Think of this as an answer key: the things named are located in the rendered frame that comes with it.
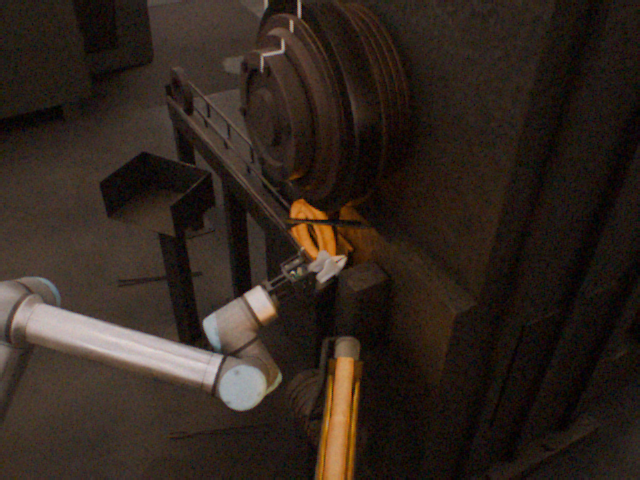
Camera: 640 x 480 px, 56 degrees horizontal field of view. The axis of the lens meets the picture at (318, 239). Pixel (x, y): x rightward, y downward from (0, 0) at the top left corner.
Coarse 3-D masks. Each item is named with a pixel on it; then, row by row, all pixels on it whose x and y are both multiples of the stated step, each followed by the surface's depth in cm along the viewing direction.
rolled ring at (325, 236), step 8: (304, 200) 154; (296, 208) 157; (304, 208) 153; (312, 208) 150; (296, 216) 159; (304, 216) 161; (312, 216) 150; (320, 216) 149; (304, 224) 163; (296, 232) 163; (304, 232) 163; (320, 232) 149; (328, 232) 149; (304, 240) 163; (320, 240) 150; (328, 240) 149; (312, 248) 162; (320, 248) 152; (328, 248) 150; (312, 256) 159
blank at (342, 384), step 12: (348, 360) 123; (336, 372) 119; (348, 372) 119; (336, 384) 118; (348, 384) 118; (336, 396) 117; (348, 396) 117; (336, 408) 117; (348, 408) 117; (348, 420) 118
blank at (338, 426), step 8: (336, 424) 109; (344, 424) 109; (328, 432) 108; (336, 432) 107; (344, 432) 107; (328, 440) 106; (336, 440) 106; (344, 440) 106; (328, 448) 105; (336, 448) 105; (344, 448) 105; (328, 456) 104; (336, 456) 104; (344, 456) 104; (328, 464) 104; (336, 464) 104; (344, 464) 104; (328, 472) 104; (336, 472) 104
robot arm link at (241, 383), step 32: (0, 288) 131; (0, 320) 126; (32, 320) 127; (64, 320) 128; (96, 320) 130; (96, 352) 127; (128, 352) 126; (160, 352) 127; (192, 352) 128; (192, 384) 127; (224, 384) 124; (256, 384) 124
